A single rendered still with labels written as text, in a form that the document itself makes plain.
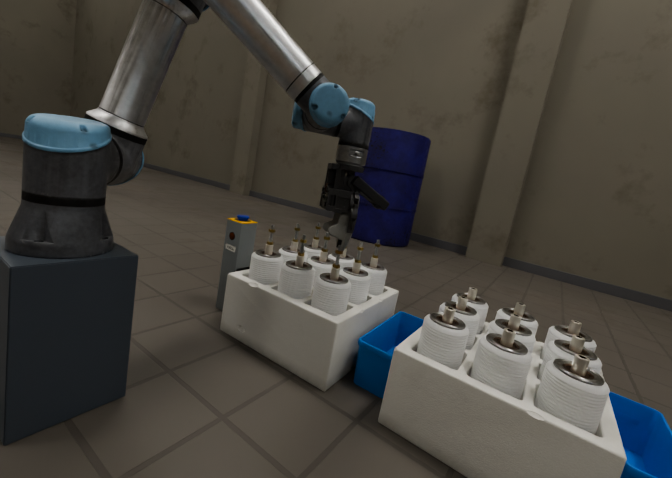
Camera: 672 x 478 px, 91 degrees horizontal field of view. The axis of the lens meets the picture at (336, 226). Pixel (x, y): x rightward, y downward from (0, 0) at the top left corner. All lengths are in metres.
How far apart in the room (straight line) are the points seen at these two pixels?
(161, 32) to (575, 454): 1.06
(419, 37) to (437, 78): 0.49
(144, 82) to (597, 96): 3.16
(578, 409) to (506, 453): 0.15
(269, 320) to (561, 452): 0.66
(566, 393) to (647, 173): 2.74
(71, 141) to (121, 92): 0.18
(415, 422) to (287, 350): 0.35
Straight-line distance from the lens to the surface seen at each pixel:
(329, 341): 0.84
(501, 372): 0.75
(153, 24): 0.84
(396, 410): 0.82
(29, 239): 0.73
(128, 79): 0.83
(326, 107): 0.64
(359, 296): 0.96
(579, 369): 0.77
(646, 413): 1.15
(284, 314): 0.90
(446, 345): 0.76
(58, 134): 0.70
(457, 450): 0.81
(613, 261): 3.34
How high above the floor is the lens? 0.52
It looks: 9 degrees down
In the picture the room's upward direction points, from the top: 11 degrees clockwise
